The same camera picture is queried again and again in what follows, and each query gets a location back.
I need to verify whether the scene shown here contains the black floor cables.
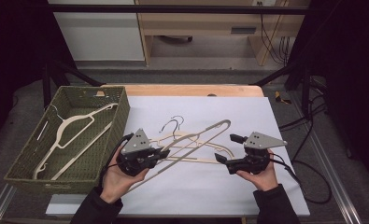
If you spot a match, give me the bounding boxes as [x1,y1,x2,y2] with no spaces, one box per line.
[278,76,330,162]

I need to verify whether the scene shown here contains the black curtain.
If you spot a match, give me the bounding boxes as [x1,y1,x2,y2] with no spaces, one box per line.
[0,0,78,150]
[292,0,369,181]

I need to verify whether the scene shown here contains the person's right hand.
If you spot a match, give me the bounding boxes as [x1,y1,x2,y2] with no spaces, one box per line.
[236,148,280,192]

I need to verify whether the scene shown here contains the white cabinet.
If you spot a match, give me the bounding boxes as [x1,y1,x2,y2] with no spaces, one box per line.
[47,0,146,62]

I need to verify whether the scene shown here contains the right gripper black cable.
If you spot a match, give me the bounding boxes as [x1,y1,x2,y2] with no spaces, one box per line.
[268,152,334,205]

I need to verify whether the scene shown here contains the green woven basket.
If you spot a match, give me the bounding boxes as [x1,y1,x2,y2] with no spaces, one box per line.
[4,85,131,194]

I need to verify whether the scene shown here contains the beige plastic hanger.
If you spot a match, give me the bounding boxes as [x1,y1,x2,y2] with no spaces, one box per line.
[32,102,120,181]
[127,115,232,194]
[149,115,236,165]

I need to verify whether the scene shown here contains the white power strip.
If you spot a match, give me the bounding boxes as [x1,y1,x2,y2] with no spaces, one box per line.
[251,0,278,7]

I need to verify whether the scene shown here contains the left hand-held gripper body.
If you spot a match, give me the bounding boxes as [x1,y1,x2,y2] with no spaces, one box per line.
[116,128,162,177]

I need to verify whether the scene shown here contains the white paper sheet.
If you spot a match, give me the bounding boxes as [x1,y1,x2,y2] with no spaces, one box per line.
[45,95,311,217]

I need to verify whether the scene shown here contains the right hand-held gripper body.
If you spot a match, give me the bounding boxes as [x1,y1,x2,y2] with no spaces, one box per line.
[226,131,289,175]

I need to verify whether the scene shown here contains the black desk cables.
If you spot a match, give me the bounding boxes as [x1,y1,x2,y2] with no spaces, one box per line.
[259,1,291,66]

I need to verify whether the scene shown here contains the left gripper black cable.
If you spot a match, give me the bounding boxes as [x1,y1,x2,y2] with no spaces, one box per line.
[98,133,135,189]

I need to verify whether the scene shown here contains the black metal stand leg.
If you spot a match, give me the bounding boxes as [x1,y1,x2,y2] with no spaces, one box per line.
[252,60,312,119]
[41,60,103,106]

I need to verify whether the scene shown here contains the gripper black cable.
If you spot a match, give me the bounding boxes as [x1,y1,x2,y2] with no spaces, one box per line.
[268,152,334,205]
[98,133,135,189]

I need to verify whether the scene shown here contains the yellow and black tool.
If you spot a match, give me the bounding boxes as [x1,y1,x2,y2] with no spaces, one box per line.
[274,91,292,105]

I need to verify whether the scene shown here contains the light wooden desk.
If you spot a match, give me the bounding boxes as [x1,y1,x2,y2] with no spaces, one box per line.
[135,0,311,67]

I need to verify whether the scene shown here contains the person's left hand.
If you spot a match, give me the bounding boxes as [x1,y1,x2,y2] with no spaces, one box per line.
[101,146,150,205]

